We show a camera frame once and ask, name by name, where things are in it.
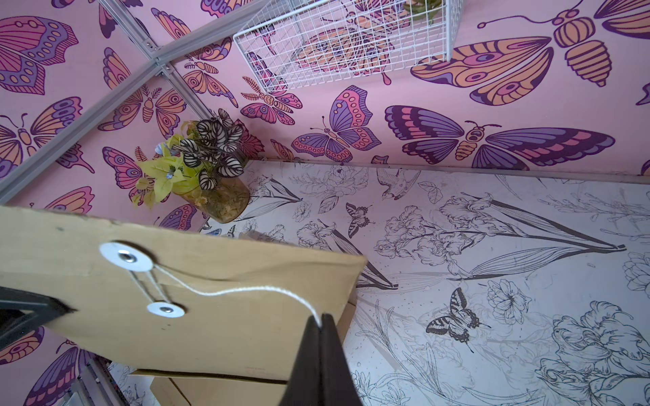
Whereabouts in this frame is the aluminium frame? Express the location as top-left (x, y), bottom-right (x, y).
top-left (1, 1), bottom-right (269, 206)

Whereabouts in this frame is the small green succulent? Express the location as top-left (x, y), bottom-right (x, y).
top-left (403, 0), bottom-right (443, 23)

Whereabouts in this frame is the white wire basket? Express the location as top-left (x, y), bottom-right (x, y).
top-left (234, 1), bottom-right (464, 92)

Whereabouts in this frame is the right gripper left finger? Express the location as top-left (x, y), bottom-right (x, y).
top-left (279, 316), bottom-right (322, 406)

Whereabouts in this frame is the potted plant in glass vase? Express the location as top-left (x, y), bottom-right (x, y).
top-left (134, 108), bottom-right (251, 223)

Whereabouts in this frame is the kraft file bag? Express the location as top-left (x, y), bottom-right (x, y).
top-left (133, 303), bottom-right (356, 405)
top-left (1, 207), bottom-right (367, 380)

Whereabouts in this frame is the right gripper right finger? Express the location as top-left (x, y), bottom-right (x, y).
top-left (319, 314), bottom-right (362, 406)

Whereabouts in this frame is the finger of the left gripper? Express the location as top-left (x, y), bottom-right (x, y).
top-left (1, 287), bottom-right (71, 349)

